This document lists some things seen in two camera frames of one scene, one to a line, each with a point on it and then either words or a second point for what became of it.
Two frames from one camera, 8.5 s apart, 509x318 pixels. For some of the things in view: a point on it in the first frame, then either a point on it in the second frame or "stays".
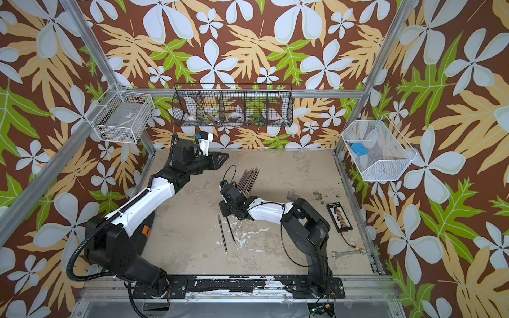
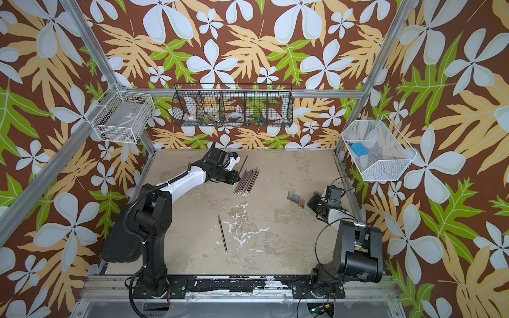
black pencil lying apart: x=226 y=249 stays
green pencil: x=242 y=180 stays
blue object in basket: x=359 y=149 stays
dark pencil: x=230 y=229 → x=243 y=164
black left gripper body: x=199 y=165 → x=225 y=175
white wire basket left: x=122 y=117 stays
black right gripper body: x=227 y=209 → x=317 y=204
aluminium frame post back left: x=101 y=55 stays
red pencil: x=243 y=180 stays
